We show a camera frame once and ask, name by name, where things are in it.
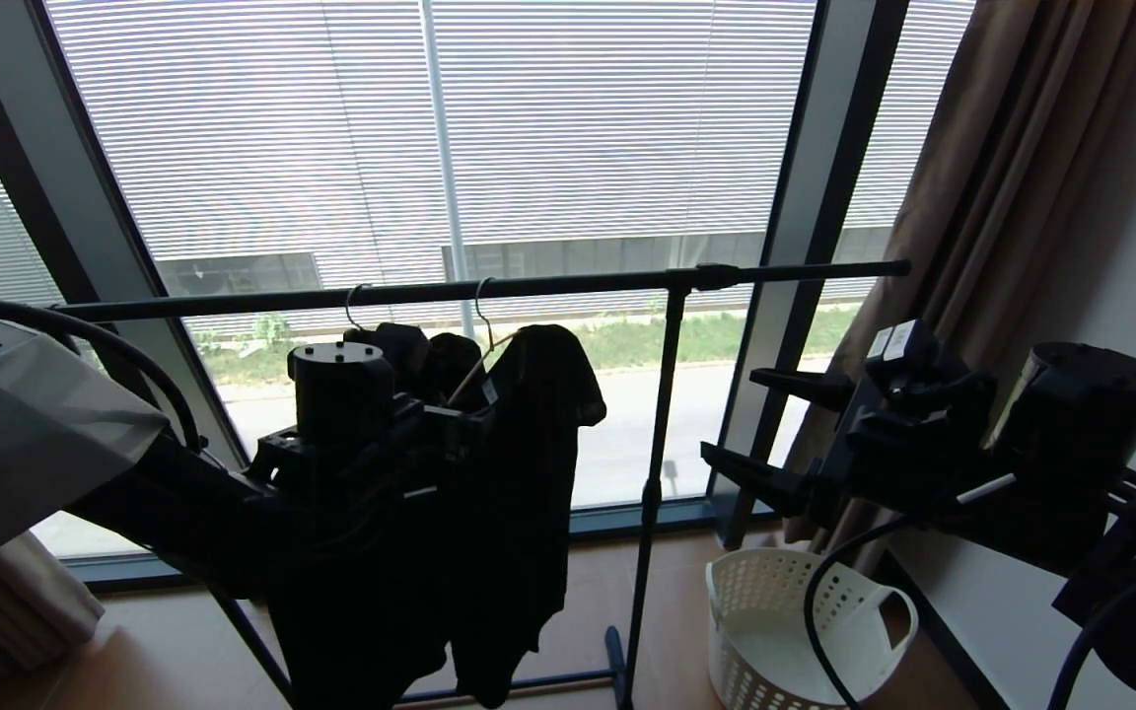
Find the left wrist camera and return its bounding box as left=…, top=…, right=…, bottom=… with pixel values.
left=343, top=322, right=431, bottom=397

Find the white laundry basket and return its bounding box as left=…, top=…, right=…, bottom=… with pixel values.
left=706, top=547, right=919, bottom=710

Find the black clothes rack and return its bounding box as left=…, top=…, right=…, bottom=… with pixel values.
left=50, top=259, right=911, bottom=710

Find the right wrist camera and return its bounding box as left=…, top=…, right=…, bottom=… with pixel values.
left=864, top=318, right=1000, bottom=417

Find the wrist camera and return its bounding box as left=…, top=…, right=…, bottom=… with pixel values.
left=343, top=322, right=431, bottom=397
left=864, top=318, right=1000, bottom=417

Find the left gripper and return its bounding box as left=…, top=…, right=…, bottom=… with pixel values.
left=418, top=399, right=497, bottom=471

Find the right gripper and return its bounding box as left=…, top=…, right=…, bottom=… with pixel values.
left=701, top=368, right=968, bottom=533

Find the brown curtain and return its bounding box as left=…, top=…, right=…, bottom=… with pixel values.
left=0, top=532, right=106, bottom=676
left=783, top=0, right=1136, bottom=555

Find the black garment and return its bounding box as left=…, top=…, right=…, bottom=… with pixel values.
left=267, top=333, right=482, bottom=710
left=448, top=323, right=608, bottom=709

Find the black cable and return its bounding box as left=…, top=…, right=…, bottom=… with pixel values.
left=1049, top=550, right=1136, bottom=710
left=0, top=294, right=206, bottom=455
left=803, top=511, right=936, bottom=710

